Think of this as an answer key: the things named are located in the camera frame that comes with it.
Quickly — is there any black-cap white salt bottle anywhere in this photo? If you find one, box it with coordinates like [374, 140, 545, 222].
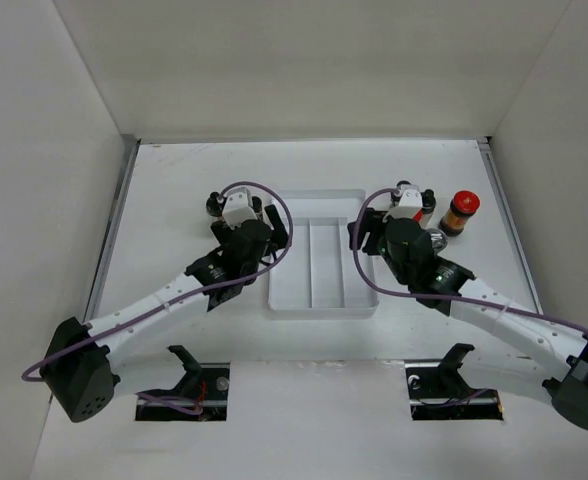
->
[390, 180, 412, 207]

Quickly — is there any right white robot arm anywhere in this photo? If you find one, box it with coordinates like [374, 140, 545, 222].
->
[348, 208, 588, 431]

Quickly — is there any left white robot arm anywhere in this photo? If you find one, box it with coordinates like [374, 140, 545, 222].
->
[38, 205, 293, 423]

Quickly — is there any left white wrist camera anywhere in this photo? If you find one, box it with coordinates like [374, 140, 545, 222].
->
[222, 186, 257, 230]

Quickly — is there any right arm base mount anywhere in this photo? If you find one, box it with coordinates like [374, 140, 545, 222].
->
[404, 343, 503, 421]

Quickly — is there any black-cap dark spice bottle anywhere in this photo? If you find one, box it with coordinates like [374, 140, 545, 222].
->
[421, 189, 437, 216]

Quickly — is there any black-cap round spice bottle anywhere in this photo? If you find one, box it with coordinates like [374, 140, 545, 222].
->
[205, 192, 225, 218]

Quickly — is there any white divided organizer tray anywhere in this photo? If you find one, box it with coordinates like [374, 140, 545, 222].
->
[268, 189, 378, 320]

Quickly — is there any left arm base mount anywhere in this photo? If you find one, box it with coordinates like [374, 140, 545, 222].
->
[135, 345, 231, 422]

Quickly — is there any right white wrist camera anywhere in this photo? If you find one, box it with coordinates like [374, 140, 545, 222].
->
[384, 184, 422, 220]

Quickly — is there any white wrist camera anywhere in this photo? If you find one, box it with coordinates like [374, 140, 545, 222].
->
[384, 184, 422, 220]
[222, 186, 257, 230]

